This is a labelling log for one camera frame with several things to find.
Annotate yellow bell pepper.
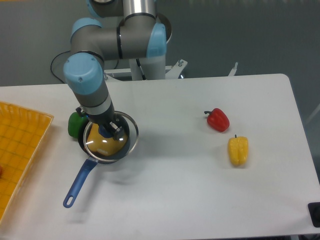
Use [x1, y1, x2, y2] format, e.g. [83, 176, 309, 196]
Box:
[227, 134, 249, 167]

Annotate red bell pepper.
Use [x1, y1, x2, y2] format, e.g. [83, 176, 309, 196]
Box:
[204, 108, 230, 133]

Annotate white bracket behind table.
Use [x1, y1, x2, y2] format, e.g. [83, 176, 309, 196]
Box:
[228, 62, 239, 77]

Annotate glass pot lid blue knob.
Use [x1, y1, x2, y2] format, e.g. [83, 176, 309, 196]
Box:
[80, 111, 139, 164]

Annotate black device at table corner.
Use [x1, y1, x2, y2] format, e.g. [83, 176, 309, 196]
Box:
[307, 202, 320, 228]

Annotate yellow plastic basket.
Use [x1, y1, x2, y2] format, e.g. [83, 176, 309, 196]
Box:
[0, 101, 54, 220]

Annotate dark pot with blue handle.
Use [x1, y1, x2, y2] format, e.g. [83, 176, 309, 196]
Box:
[62, 113, 132, 209]

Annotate yellow toast slice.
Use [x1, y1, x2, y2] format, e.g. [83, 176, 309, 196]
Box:
[85, 124, 128, 156]

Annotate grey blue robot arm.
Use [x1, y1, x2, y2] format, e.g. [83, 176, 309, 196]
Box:
[63, 0, 168, 139]

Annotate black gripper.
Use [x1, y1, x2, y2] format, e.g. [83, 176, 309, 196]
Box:
[76, 106, 124, 141]

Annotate black floor cable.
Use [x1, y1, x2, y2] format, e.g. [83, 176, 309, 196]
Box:
[50, 49, 72, 84]

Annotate green bell pepper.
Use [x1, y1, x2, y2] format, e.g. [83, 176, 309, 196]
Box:
[67, 112, 88, 139]

